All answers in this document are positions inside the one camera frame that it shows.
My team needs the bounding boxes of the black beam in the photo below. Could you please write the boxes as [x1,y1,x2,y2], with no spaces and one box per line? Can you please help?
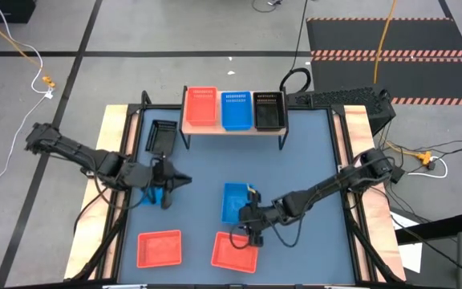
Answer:
[394,210,462,246]

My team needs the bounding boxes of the black looped floor cable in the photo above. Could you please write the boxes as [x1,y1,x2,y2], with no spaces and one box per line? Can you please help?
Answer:
[279,0,312,94]

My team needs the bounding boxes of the orange cable with plug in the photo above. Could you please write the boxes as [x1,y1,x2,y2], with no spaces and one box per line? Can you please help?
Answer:
[0,6,56,89]

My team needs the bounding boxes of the white paper sheet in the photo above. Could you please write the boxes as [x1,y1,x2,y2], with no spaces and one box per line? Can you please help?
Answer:
[390,211,424,275]

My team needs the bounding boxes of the yellow extension cable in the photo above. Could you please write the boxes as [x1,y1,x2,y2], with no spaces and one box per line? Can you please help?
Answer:
[372,0,397,84]

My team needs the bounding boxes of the blue plastic basket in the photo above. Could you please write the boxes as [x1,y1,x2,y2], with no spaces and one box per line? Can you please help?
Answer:
[220,91,253,132]
[221,182,256,225]
[140,185,164,207]

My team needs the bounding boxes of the white power cable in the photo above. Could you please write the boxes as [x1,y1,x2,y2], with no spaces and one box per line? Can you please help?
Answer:
[406,155,449,180]

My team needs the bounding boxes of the black box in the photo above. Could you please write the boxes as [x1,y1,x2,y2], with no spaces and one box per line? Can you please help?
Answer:
[0,0,37,24]

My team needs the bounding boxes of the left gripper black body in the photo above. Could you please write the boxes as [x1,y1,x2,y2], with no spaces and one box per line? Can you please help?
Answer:
[150,155,176,210]

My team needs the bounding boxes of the black plastic basket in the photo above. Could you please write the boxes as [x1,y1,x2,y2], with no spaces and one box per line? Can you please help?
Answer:
[252,91,287,132]
[144,119,179,157]

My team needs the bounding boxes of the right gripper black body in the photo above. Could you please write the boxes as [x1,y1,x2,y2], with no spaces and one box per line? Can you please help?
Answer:
[249,189,279,248]

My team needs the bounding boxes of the orange-red plastic basket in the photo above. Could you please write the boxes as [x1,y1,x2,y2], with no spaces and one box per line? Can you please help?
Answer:
[184,86,219,127]
[136,229,183,269]
[210,231,260,275]

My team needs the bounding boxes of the orange extension cord socket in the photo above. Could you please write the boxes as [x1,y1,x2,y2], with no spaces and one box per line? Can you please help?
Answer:
[379,138,435,166]

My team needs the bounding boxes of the thin black cable coil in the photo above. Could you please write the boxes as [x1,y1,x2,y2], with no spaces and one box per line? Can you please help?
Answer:
[251,0,284,14]

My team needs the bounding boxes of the black hazard-striped floor mat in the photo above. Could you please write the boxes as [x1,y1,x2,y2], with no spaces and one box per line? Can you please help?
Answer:
[310,56,462,107]
[305,16,462,58]

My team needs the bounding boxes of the white cable with plug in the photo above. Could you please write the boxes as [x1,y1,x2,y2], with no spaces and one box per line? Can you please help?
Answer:
[0,0,55,194]

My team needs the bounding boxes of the black metal table frame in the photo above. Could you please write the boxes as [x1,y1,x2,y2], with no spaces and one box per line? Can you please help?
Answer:
[68,90,407,289]

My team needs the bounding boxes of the wooden table side plank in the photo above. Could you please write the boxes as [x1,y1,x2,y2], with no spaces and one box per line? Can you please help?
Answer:
[333,104,407,282]
[64,104,140,280]

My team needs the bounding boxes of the wooden shelf with black legs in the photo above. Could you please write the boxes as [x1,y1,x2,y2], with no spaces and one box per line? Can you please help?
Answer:
[179,85,290,152]

